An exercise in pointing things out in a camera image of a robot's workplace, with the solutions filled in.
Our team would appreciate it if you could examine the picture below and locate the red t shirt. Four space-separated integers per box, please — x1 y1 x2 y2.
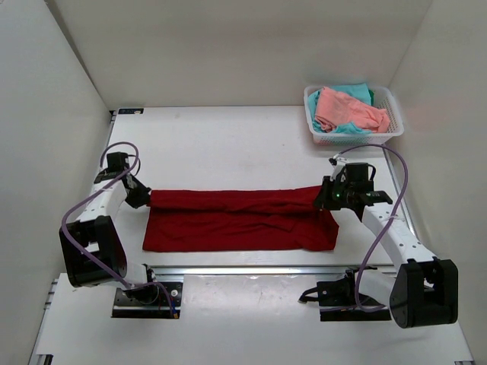
142 186 339 252

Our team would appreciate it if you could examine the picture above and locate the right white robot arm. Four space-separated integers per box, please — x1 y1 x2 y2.
314 176 458 329

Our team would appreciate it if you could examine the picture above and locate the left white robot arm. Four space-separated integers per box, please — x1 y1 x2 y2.
59 173 159 303

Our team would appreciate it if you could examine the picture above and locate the pink t shirt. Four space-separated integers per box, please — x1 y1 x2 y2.
315 87 390 133

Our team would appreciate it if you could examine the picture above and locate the teal t shirt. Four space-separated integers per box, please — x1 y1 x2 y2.
306 83 371 135

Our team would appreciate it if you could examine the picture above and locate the green t shirt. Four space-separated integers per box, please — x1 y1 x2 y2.
368 89 375 106

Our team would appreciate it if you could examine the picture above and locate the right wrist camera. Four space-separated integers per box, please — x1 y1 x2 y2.
329 154 377 184

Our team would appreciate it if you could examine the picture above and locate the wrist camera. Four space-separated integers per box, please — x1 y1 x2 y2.
97 152 130 181
329 154 377 184

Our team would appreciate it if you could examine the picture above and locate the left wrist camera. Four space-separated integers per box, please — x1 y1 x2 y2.
97 152 130 181

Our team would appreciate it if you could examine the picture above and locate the aluminium rail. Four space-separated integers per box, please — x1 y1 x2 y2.
151 265 355 278

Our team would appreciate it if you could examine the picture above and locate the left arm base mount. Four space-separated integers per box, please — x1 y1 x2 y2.
111 271 183 319

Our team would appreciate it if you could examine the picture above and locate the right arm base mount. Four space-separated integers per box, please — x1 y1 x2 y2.
298 269 391 322

